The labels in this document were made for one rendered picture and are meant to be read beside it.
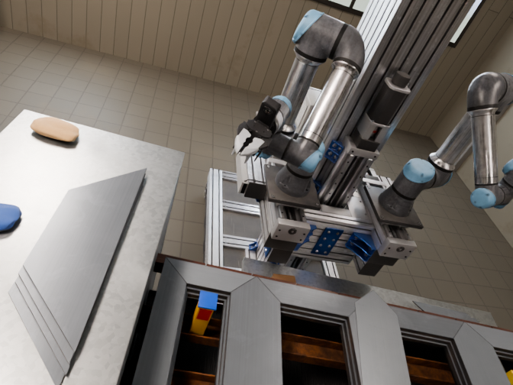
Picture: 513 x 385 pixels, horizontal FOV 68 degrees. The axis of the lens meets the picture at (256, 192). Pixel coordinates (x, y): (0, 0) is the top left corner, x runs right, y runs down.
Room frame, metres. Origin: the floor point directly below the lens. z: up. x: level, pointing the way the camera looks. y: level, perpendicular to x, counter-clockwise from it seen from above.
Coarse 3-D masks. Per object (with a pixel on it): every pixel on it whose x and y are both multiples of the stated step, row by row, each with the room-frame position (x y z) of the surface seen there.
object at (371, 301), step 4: (364, 296) 1.04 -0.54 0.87; (368, 296) 1.05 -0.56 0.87; (372, 296) 1.06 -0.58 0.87; (360, 300) 1.01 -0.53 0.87; (364, 300) 1.02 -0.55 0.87; (368, 300) 1.03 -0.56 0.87; (372, 300) 1.04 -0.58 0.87; (376, 300) 1.05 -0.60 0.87; (380, 300) 1.05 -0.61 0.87; (364, 304) 1.00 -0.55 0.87; (368, 304) 1.01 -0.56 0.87; (372, 304) 1.02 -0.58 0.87; (376, 304) 1.03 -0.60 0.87; (380, 304) 1.04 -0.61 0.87; (384, 304) 1.04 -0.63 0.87; (376, 308) 1.01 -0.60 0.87; (380, 308) 1.02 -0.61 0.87; (384, 308) 1.02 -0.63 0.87; (388, 308) 1.03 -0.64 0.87; (392, 312) 1.02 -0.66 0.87
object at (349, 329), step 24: (192, 288) 0.79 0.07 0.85; (288, 312) 0.86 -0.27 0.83; (312, 312) 0.89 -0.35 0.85; (408, 336) 0.97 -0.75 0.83; (432, 336) 1.00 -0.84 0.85; (456, 360) 0.94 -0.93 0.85; (504, 360) 1.07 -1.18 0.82; (168, 384) 0.47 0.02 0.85; (216, 384) 0.53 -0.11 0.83; (360, 384) 0.69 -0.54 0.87
